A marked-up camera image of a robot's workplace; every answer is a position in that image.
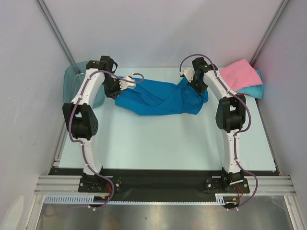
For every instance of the left aluminium corner post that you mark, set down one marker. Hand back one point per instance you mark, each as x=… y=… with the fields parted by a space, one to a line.
x=55 y=30

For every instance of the aluminium corner post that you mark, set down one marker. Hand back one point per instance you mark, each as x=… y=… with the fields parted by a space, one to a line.
x=55 y=30
x=269 y=31

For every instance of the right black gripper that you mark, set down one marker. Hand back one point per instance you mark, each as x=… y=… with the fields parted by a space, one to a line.
x=200 y=86

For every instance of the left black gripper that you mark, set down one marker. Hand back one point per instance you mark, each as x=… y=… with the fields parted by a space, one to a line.
x=111 y=94

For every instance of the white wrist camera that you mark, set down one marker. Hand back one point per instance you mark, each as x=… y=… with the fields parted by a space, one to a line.
x=188 y=73
x=127 y=82

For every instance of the white slotted cable duct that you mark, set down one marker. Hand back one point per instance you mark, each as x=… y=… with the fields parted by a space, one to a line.
x=96 y=200

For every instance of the light blue folded t shirt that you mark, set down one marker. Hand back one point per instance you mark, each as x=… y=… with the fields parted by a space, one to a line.
x=253 y=91

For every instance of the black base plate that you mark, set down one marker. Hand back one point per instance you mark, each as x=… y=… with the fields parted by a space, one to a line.
x=165 y=185

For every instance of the teal transparent plastic bin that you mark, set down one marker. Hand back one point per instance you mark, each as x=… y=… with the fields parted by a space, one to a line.
x=73 y=79

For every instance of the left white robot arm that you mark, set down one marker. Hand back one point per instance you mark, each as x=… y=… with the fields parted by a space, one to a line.
x=82 y=124

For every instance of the right aluminium corner post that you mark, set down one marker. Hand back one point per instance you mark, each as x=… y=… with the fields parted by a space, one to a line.
x=269 y=31

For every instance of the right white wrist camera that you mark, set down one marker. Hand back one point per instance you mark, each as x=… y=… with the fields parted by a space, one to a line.
x=188 y=73

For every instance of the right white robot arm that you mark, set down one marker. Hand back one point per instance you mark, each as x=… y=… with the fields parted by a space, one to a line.
x=230 y=118

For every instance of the pink folded t shirt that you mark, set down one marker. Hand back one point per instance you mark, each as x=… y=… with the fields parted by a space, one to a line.
x=240 y=74

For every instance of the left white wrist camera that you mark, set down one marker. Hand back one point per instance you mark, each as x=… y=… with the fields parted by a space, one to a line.
x=127 y=82

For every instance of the aluminium front rail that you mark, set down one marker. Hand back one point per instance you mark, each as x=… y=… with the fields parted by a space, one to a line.
x=267 y=185

